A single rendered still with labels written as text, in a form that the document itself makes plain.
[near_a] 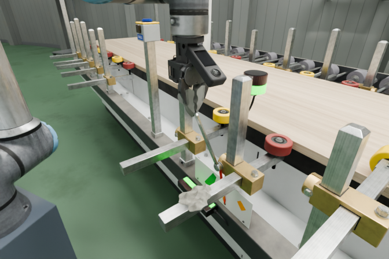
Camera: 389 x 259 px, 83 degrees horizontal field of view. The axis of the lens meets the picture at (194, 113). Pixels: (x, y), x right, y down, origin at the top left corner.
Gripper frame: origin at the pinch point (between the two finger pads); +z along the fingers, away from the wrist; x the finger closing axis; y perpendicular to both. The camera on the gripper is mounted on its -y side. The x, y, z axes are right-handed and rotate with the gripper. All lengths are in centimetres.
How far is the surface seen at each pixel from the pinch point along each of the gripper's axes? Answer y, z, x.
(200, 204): -15.7, 14.2, 9.7
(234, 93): -8.5, -7.0, -6.1
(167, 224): -14.5, 15.8, 17.7
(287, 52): 45, 3, -115
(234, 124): -9.2, 1.2, -6.1
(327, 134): -20.1, 11.1, -38.9
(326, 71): 17, 11, -115
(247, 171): -14.4, 14.1, -7.4
